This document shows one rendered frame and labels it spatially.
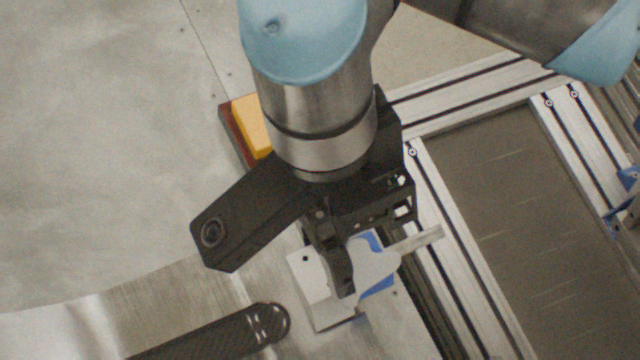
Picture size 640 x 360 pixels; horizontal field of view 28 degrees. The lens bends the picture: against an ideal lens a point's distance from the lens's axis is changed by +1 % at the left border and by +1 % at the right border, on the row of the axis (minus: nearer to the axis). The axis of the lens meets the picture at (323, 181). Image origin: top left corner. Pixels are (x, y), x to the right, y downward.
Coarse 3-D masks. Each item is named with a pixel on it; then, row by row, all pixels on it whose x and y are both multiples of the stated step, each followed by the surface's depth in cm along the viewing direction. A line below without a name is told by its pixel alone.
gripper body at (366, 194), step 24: (384, 96) 87; (384, 120) 86; (384, 144) 87; (288, 168) 85; (360, 168) 85; (384, 168) 90; (336, 192) 90; (360, 192) 90; (384, 192) 90; (408, 192) 90; (312, 216) 89; (336, 216) 90; (360, 216) 90; (384, 216) 94; (408, 216) 93; (312, 240) 92; (336, 240) 91
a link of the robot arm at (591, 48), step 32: (480, 0) 77; (512, 0) 77; (544, 0) 76; (576, 0) 76; (608, 0) 76; (480, 32) 79; (512, 32) 78; (544, 32) 77; (576, 32) 76; (608, 32) 76; (544, 64) 79; (576, 64) 78; (608, 64) 77
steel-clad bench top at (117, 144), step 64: (0, 0) 128; (64, 0) 129; (128, 0) 130; (192, 0) 130; (0, 64) 125; (64, 64) 125; (128, 64) 126; (192, 64) 127; (0, 128) 122; (64, 128) 122; (128, 128) 123; (192, 128) 123; (0, 192) 119; (64, 192) 119; (128, 192) 120; (192, 192) 120; (0, 256) 116; (64, 256) 116; (128, 256) 117; (384, 320) 116
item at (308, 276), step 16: (368, 240) 104; (416, 240) 105; (432, 240) 105; (288, 256) 102; (304, 256) 102; (304, 272) 102; (320, 272) 101; (304, 288) 101; (320, 288) 101; (384, 288) 104; (304, 304) 104; (320, 304) 101; (336, 304) 102; (320, 320) 103; (336, 320) 104
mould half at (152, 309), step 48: (288, 240) 109; (144, 288) 107; (192, 288) 107; (240, 288) 107; (288, 288) 107; (0, 336) 100; (48, 336) 102; (96, 336) 104; (144, 336) 105; (288, 336) 105; (336, 336) 105
